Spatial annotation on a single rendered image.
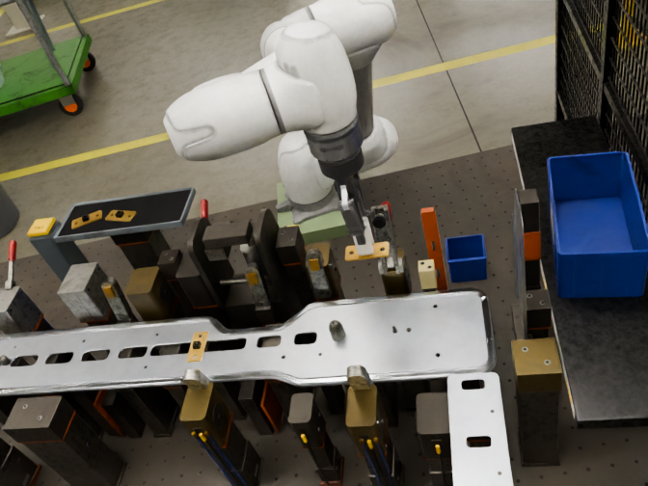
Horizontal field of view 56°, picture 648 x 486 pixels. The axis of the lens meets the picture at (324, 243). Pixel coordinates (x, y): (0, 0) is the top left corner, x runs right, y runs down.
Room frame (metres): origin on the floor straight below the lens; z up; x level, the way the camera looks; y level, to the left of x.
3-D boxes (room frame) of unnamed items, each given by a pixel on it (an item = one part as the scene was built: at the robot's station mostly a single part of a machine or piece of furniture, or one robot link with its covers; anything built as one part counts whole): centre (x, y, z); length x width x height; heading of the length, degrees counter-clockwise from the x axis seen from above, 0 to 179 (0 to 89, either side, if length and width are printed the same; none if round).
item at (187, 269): (1.20, 0.33, 0.89); 0.12 x 0.07 x 0.38; 162
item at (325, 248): (1.09, 0.02, 0.88); 0.11 x 0.07 x 0.37; 162
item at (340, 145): (0.85, -0.07, 1.52); 0.09 x 0.09 x 0.06
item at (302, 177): (1.68, -0.03, 0.92); 0.18 x 0.16 x 0.22; 91
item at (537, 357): (0.64, -0.30, 0.88); 0.08 x 0.08 x 0.36; 72
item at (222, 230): (1.15, 0.20, 0.94); 0.18 x 0.13 x 0.49; 72
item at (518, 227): (0.75, -0.33, 1.17); 0.12 x 0.01 x 0.34; 162
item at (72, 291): (1.26, 0.62, 0.90); 0.13 x 0.08 x 0.41; 162
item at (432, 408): (0.63, -0.09, 0.84); 0.12 x 0.07 x 0.28; 162
